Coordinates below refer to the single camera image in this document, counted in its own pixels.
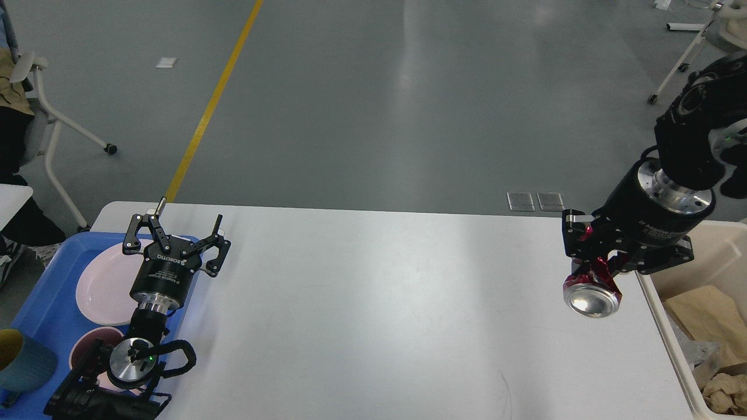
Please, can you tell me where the white chair left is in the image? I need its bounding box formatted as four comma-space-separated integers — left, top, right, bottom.
9, 51, 118, 232

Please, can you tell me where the floor socket plate left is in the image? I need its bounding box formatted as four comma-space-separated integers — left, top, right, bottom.
507, 191, 536, 212

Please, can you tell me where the teal mug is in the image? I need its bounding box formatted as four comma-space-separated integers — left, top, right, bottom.
1, 328, 58, 410

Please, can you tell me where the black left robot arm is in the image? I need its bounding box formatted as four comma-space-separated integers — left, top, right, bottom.
44, 198, 231, 419

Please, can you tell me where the white chair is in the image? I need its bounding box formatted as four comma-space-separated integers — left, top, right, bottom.
647, 0, 747, 106
9, 51, 118, 232

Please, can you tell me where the white chair right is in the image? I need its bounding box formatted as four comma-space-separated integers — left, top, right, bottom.
647, 0, 747, 106

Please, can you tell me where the floor socket plate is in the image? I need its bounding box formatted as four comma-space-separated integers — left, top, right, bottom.
536, 192, 566, 212
507, 191, 536, 212

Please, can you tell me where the crushed red can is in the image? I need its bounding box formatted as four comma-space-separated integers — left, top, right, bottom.
563, 250, 622, 319

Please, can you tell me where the brown paper ball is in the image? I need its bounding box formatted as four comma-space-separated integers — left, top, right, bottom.
701, 373, 746, 417

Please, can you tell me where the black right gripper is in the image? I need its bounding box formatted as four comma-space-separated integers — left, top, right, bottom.
562, 159, 716, 276

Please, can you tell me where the brown paper bag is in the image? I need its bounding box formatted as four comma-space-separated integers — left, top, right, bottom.
662, 285, 746, 367

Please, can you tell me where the white side table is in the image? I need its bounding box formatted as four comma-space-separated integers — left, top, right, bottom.
1, 183, 34, 229

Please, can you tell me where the foil container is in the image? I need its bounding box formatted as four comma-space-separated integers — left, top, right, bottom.
667, 314, 721, 390

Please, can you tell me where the floor socket plate right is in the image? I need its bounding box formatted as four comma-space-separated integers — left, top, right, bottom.
536, 192, 566, 212

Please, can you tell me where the beige plastic bin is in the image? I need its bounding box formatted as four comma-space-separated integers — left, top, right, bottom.
638, 220, 746, 419

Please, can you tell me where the seated person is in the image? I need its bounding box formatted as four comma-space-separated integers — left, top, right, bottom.
1, 11, 66, 284

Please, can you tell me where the pink mug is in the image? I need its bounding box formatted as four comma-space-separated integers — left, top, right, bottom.
68, 326, 141, 396

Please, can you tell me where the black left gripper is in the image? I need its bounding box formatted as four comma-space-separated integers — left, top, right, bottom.
121, 197, 231, 313

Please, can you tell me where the pink plate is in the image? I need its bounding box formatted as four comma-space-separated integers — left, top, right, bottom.
75, 244, 144, 327

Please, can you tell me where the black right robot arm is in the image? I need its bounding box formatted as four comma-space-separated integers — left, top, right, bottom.
563, 52, 746, 278

